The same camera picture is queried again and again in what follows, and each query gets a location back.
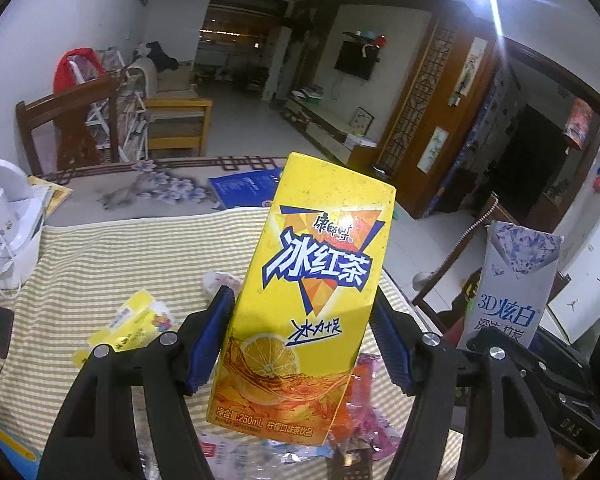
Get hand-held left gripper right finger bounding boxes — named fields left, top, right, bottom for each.
left=372, top=287, right=566, bottom=480

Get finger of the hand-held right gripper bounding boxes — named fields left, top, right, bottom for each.
left=522, top=327, right=597, bottom=382

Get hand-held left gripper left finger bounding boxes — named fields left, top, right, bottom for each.
left=35, top=285, right=237, bottom=480

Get white toothpaste box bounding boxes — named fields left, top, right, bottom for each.
left=456, top=220, right=565, bottom=351

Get yellow snack packet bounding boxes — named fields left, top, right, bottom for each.
left=72, top=290, right=173, bottom=368

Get yellow iced tea carton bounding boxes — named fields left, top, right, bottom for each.
left=207, top=152, right=397, bottom=447

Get white crumpled wrapper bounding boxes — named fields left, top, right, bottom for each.
left=201, top=270, right=241, bottom=302

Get orange plastic wrapper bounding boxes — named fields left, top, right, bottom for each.
left=329, top=360, right=377, bottom=433

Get carved wooden chair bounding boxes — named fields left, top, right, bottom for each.
left=412, top=192, right=571, bottom=346

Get grey round floor stand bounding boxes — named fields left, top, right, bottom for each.
left=412, top=270, right=439, bottom=294

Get pink plastic wrapper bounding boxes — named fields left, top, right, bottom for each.
left=357, top=354, right=407, bottom=443

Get yellow checked table cloth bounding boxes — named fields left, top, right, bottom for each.
left=0, top=205, right=463, bottom=480

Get clear plastic wrapper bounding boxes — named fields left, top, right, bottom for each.
left=199, top=435, right=342, bottom=480

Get blue book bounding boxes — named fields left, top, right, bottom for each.
left=208, top=169, right=285, bottom=211

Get floral tablecloth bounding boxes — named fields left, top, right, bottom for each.
left=27, top=156, right=288, bottom=231

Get flower picture panel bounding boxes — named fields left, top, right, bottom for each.
left=417, top=127, right=449, bottom=176
left=457, top=37, right=488, bottom=96

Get white flat box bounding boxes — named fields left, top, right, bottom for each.
left=345, top=132, right=379, bottom=149

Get yellow paper booklet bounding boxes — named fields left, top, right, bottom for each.
left=27, top=175, right=74, bottom=222

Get small framed picture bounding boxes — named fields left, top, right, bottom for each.
left=351, top=107, right=375, bottom=136

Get television cabinet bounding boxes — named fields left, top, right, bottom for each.
left=282, top=95, right=381, bottom=161

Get wooden lattice partition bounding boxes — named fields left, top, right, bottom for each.
left=375, top=15, right=506, bottom=221

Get dark wooden chair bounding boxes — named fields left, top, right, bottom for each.
left=15, top=77, right=122, bottom=177

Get dark cloth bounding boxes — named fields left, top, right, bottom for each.
left=145, top=41, right=181, bottom=71

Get red bag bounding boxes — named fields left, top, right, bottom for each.
left=54, top=47, right=106, bottom=93

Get bead string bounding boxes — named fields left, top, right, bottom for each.
left=462, top=210, right=496, bottom=244

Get red wall poster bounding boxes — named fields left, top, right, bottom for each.
left=565, top=97, right=594, bottom=149

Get wall television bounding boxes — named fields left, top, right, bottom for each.
left=335, top=40, right=376, bottom=81

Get wall shelf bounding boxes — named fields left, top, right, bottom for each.
left=342, top=30, right=387, bottom=53

